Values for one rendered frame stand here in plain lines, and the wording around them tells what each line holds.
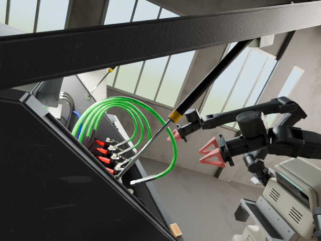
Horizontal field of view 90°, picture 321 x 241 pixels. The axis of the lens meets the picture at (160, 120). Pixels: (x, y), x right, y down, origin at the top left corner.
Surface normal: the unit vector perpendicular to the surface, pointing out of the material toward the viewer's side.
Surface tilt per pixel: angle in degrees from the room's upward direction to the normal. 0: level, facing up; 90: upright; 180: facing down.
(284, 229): 90
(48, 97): 90
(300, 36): 90
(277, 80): 90
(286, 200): 98
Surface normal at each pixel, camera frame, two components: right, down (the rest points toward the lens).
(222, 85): 0.09, 0.30
